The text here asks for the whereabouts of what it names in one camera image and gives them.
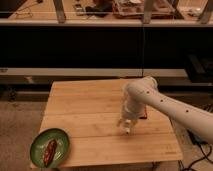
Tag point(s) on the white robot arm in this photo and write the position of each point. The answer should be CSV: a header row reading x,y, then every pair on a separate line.
x,y
144,91

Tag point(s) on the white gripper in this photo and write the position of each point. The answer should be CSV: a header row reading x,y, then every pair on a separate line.
x,y
127,116

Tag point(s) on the dark red snack bar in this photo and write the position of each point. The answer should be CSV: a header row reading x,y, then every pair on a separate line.
x,y
144,115

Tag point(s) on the clutter tray on shelf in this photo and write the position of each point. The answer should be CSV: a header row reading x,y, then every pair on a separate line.
x,y
135,8

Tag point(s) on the dark device on shelf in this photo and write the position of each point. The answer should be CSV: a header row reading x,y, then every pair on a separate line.
x,y
99,10

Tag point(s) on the wooden table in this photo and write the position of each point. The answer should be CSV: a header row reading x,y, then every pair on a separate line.
x,y
82,117

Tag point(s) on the green plate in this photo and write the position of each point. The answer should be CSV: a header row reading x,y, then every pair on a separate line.
x,y
40,143

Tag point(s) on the red-brown food on plate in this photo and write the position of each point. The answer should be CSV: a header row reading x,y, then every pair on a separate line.
x,y
49,152

